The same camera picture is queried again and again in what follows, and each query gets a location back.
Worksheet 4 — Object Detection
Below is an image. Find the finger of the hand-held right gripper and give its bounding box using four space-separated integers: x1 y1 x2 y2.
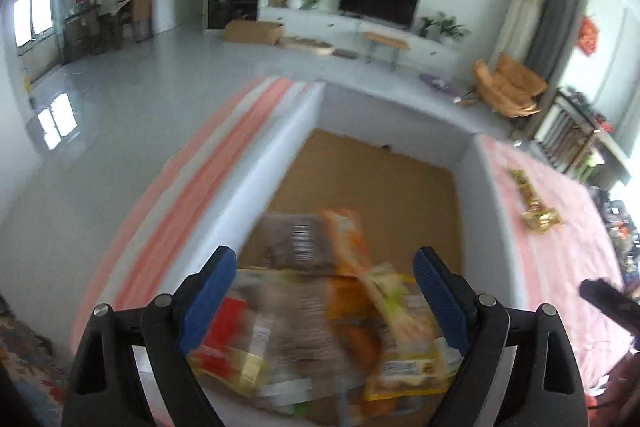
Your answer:
579 277 640 336

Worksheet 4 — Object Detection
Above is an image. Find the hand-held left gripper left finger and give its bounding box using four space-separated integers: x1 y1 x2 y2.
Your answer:
62 245 238 427

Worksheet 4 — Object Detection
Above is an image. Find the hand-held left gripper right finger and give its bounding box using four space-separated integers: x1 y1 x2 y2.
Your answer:
412 245 590 427

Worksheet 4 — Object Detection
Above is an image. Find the red snack packet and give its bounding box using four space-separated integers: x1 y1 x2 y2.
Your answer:
199 297 252 359

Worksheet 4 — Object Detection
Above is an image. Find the yellow snack packet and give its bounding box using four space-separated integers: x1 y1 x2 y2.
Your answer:
362 338 463 404

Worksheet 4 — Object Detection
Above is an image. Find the clear bag with yellow trim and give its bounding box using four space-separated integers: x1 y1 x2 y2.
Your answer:
186 269 361 415

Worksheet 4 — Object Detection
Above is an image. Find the clear packet of brown snacks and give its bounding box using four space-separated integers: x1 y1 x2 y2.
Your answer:
259 279 342 374

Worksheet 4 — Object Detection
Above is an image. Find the dark snack packet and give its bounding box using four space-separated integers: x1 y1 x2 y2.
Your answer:
252 211 336 275

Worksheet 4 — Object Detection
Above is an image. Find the gold candy strip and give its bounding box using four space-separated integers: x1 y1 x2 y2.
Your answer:
507 168 563 235

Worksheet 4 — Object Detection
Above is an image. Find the orange snack packet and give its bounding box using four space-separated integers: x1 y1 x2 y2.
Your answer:
320 207 383 358

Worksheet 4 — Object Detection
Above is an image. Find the white cardboard box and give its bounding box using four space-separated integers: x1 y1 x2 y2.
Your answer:
137 79 531 427

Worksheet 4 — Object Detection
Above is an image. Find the clutter of boxes and bottles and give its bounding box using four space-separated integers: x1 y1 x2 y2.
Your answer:
590 186 640 304

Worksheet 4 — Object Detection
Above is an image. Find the wooden desk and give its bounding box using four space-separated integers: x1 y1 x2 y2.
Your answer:
556 86 633 188

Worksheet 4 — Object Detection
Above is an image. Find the wooden chair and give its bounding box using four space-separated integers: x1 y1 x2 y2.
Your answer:
534 88 598 168

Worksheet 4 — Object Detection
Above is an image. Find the floral patterned cloth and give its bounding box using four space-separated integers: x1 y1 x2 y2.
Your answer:
0 296 72 427

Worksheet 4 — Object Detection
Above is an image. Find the purple round mat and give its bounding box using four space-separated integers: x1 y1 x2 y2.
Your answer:
418 74 474 104

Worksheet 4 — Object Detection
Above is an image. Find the orange lounge chair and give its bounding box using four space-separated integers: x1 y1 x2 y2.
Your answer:
472 53 549 120

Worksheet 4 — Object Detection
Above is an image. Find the wooden bench with metal legs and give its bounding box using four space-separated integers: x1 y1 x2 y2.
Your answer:
362 32 412 71

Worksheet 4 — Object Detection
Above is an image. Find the red hanging decoration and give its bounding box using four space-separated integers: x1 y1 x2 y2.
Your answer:
579 15 602 56

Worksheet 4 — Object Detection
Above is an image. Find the brown cardboard box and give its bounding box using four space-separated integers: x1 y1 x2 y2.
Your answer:
223 19 284 46

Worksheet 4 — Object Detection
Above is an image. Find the large leafy potted plant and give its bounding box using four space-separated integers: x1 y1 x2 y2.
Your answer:
434 11 472 46

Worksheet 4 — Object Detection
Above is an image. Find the grey curtain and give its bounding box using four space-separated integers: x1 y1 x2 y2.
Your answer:
525 0 587 84

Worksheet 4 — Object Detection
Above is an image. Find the white standing air conditioner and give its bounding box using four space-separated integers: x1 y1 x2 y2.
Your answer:
499 0 546 74

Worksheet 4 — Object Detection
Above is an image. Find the white television cabinet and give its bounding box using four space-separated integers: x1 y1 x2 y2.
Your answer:
257 6 463 68

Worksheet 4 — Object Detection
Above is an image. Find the dining table with chairs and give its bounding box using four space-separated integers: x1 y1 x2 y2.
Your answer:
62 0 154 58

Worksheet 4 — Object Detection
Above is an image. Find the glass balcony door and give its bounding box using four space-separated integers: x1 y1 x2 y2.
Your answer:
11 0 102 70

